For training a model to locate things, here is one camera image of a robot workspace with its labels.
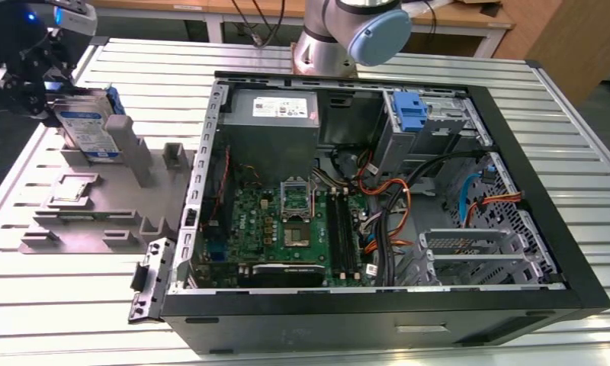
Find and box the hard disk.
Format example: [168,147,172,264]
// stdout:
[40,82,126,163]

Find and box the metal disk bay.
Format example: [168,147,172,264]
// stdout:
[417,227,548,287]

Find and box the silver CPU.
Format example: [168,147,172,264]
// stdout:
[52,177,92,203]

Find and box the grey parts rack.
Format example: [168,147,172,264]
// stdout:
[18,114,198,255]

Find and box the green RAM stick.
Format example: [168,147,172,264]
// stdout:
[54,210,110,223]

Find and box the grey power supply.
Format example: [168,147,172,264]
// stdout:
[217,89,321,184]

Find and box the green motherboard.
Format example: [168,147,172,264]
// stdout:
[192,178,382,289]

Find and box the blue VGA port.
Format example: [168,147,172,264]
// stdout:
[206,239,229,265]

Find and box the metal socket cover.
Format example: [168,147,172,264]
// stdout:
[278,178,320,224]

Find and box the CPU socket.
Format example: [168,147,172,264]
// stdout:
[282,223,316,249]

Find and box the black RAM slot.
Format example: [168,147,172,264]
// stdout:
[337,186,364,282]
[325,186,348,281]

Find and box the black graphics card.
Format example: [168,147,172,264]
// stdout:
[236,262,328,289]

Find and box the blue drive latch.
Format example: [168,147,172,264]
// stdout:
[393,91,429,133]

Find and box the metal optical drive cage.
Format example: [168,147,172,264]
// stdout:
[374,89,492,180]

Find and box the black open PC case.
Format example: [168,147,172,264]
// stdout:
[160,69,610,354]

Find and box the brown wooden cabinet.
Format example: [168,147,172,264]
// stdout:
[497,0,610,110]

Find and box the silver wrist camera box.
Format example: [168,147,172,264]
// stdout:
[53,0,100,38]

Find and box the wooden desk with white frame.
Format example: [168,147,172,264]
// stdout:
[93,0,225,43]
[208,0,518,58]

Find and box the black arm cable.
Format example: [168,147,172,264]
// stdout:
[230,0,286,50]

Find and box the grey card retainer bracket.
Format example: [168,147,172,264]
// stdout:
[126,236,178,325]

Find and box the orange wire bundle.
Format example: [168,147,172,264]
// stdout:
[357,146,414,255]

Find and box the black cable bundle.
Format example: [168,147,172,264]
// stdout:
[374,150,489,287]

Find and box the blue data wire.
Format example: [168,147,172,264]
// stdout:
[456,159,498,226]

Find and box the orange disk power wire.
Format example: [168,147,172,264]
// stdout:
[462,191,525,226]

